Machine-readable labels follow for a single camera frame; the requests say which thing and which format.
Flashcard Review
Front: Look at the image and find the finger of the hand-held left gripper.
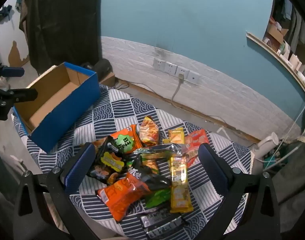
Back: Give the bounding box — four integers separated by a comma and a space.
0, 62, 25, 78
0, 81, 38, 121

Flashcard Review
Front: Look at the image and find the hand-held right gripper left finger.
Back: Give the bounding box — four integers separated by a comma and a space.
13, 142, 98, 240

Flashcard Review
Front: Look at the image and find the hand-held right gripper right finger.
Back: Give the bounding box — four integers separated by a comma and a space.
197, 142, 283, 240

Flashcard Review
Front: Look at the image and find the black snack bag yellow label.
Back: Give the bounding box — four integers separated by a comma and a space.
86, 136, 125, 185

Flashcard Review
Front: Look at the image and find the red orange cracker packet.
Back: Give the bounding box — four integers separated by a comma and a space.
182, 129, 210, 168

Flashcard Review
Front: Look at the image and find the long yellow snack packet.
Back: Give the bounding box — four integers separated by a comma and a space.
169, 154, 194, 213

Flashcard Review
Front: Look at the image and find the blue cardboard box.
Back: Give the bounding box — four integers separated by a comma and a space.
11, 62, 102, 153

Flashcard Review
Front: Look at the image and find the small yellow snack packet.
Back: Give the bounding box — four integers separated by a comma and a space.
163, 127, 185, 145

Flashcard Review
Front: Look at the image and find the orange snack bag green burst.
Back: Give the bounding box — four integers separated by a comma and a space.
110, 124, 143, 154

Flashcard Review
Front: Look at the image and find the orange and black snack bag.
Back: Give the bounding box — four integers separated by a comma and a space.
97, 160, 172, 222

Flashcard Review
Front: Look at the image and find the green snack bag silver top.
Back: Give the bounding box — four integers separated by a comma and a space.
128, 144, 186, 209

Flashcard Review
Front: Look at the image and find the red yellow snack bag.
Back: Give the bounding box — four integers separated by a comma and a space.
139, 116, 160, 145

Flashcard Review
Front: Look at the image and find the black barcode snack packet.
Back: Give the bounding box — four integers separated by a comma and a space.
146, 220, 190, 239
140, 207, 185, 228

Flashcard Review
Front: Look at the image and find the white plastic object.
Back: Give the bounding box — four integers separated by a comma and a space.
251, 132, 279, 160

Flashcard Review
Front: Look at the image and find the dark blue hanging cloth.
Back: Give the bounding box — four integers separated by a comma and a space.
0, 5, 13, 22

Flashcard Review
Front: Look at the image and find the navy white patterned tablecloth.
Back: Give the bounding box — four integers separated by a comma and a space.
11, 84, 253, 240

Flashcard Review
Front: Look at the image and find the black curtain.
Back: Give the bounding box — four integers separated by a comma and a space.
19, 0, 103, 74

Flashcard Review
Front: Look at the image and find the black cylinder device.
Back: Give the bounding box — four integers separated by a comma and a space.
81, 59, 112, 82

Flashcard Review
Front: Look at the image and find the small wooden box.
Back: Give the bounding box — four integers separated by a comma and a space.
100, 72, 116, 87

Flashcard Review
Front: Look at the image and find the brown cardboard box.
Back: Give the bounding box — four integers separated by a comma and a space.
267, 25, 289, 44

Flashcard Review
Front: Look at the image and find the white wall socket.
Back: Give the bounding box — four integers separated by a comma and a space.
176, 66, 189, 78
165, 62, 177, 75
153, 58, 165, 71
187, 70, 201, 84

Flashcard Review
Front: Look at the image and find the grey plug with cable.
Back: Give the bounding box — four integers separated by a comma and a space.
171, 73, 184, 103

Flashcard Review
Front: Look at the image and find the white wall shelf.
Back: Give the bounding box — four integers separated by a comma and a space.
246, 31, 305, 95

